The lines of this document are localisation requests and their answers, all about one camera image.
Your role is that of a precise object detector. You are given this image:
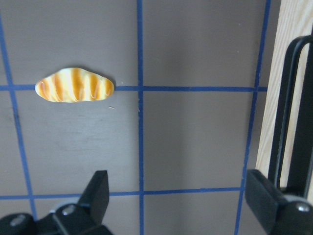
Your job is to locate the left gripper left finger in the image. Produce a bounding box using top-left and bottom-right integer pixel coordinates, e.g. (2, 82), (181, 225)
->
(0, 170), (112, 235)

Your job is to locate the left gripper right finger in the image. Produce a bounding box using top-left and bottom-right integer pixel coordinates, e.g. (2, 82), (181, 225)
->
(245, 169), (313, 235)

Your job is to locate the black drawer handle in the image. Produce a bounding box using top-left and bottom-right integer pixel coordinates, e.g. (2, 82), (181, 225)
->
(268, 35), (313, 196)

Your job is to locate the wooden drawer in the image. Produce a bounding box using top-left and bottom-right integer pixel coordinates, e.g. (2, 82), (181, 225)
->
(256, 0), (313, 187)

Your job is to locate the toy bread loaf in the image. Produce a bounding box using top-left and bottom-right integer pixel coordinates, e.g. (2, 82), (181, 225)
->
(35, 68), (115, 103)

